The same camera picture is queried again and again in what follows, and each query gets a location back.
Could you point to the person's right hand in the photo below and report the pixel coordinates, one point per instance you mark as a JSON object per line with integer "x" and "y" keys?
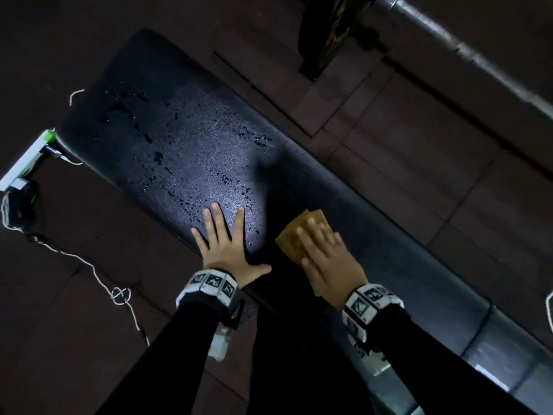
{"x": 337, "y": 272}

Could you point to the person's left hand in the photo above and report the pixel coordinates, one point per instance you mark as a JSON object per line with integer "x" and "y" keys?
{"x": 224, "y": 254}

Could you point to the brown cleaning cloth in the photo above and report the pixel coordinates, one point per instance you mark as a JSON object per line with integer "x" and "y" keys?
{"x": 289, "y": 242}

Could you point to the black white print bench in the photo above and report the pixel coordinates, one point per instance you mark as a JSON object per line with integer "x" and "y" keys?
{"x": 173, "y": 146}

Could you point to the person's left forearm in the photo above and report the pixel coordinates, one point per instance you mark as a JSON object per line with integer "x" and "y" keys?
{"x": 164, "y": 363}

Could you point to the person's right forearm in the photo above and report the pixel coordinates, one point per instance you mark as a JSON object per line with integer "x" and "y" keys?
{"x": 440, "y": 367}

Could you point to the left marker wristband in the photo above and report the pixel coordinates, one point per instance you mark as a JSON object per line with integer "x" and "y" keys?
{"x": 211, "y": 280}

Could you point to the marker wristband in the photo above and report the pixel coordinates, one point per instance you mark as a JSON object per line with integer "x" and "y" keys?
{"x": 367, "y": 302}
{"x": 211, "y": 280}

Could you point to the right marker wristband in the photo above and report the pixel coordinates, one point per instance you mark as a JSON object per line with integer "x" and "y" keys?
{"x": 367, "y": 302}

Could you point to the black power adapter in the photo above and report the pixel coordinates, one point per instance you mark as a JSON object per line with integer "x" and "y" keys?
{"x": 19, "y": 207}

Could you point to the black gold lettered weight plate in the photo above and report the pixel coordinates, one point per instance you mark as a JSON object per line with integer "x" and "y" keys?
{"x": 319, "y": 38}

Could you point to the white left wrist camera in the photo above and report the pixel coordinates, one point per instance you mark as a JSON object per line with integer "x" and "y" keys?
{"x": 218, "y": 341}

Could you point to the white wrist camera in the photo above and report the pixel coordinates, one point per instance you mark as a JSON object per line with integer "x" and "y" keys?
{"x": 373, "y": 363}
{"x": 218, "y": 341}

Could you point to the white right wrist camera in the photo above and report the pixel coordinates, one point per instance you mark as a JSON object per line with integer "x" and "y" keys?
{"x": 373, "y": 363}

